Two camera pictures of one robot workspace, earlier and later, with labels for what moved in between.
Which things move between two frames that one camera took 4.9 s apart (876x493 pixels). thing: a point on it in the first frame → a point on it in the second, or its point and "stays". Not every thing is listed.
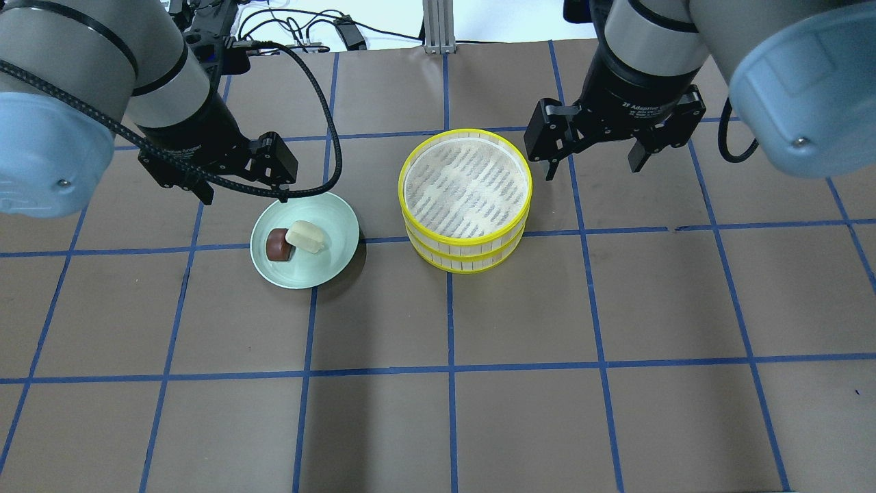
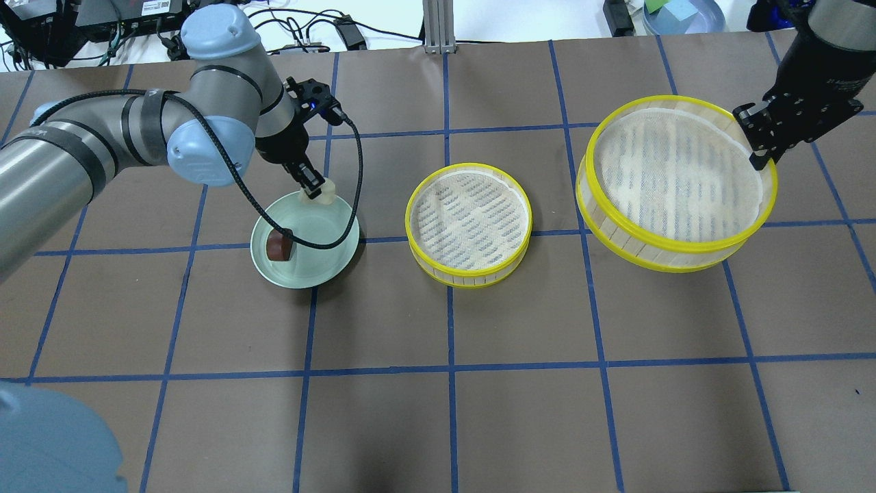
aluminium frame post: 439,27 stays
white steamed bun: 306,235 → 327,196
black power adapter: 350,33 stays
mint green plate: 306,270 stays
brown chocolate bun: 278,249 stays
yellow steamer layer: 465,194 → 667,184
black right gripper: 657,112 → 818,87
